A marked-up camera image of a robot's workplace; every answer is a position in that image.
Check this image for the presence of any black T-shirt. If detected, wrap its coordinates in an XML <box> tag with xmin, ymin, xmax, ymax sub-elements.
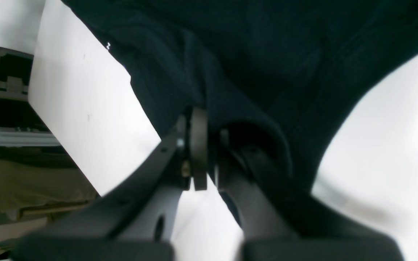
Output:
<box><xmin>63</xmin><ymin>0</ymin><xmax>418</xmax><ymax>192</ymax></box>

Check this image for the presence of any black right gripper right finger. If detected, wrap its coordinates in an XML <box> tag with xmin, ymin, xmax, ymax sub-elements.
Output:
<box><xmin>215</xmin><ymin>129</ymin><xmax>403</xmax><ymax>261</ymax></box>

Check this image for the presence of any aluminium frame rail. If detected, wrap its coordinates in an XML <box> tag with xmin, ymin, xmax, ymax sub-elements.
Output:
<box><xmin>0</xmin><ymin>127</ymin><xmax>60</xmax><ymax>147</ymax></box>

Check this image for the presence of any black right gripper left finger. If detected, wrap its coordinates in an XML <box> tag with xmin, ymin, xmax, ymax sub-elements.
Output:
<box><xmin>11</xmin><ymin>108</ymin><xmax>208</xmax><ymax>261</ymax></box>

